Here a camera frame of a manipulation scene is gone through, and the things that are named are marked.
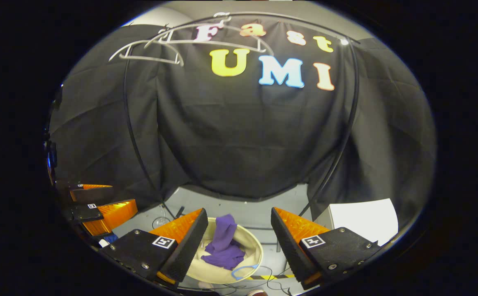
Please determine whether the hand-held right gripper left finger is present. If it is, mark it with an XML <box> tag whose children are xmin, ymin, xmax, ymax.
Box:
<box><xmin>99</xmin><ymin>208</ymin><xmax>209</xmax><ymax>288</ymax></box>

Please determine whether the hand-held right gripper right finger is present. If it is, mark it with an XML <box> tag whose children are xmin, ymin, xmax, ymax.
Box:
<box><xmin>270</xmin><ymin>207</ymin><xmax>381</xmax><ymax>290</ymax></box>

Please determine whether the purple knit sweater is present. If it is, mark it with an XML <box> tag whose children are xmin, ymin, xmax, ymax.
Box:
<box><xmin>201</xmin><ymin>214</ymin><xmax>246</xmax><ymax>271</ymax></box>

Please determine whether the beige laundry hamper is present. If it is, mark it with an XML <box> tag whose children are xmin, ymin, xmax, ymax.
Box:
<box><xmin>185</xmin><ymin>217</ymin><xmax>264</xmax><ymax>285</ymax></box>

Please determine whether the black clothes rack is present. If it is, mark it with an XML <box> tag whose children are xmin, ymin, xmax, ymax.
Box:
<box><xmin>123</xmin><ymin>12</ymin><xmax>361</xmax><ymax>218</ymax></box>

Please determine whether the white clothes hanger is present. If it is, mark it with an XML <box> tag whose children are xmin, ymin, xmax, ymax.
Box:
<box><xmin>143</xmin><ymin>12</ymin><xmax>275</xmax><ymax>57</ymax></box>
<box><xmin>109</xmin><ymin>26</ymin><xmax>185</xmax><ymax>67</ymax></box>

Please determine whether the white box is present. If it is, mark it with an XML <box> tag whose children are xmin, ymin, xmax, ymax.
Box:
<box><xmin>313</xmin><ymin>199</ymin><xmax>399</xmax><ymax>247</ymax></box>

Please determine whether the black backdrop cloth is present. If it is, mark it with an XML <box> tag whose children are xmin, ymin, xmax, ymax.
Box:
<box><xmin>48</xmin><ymin>14</ymin><xmax>436</xmax><ymax>231</ymax></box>

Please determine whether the black floor cable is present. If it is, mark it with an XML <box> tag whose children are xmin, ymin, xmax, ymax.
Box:
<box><xmin>222</xmin><ymin>265</ymin><xmax>301</xmax><ymax>296</ymax></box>

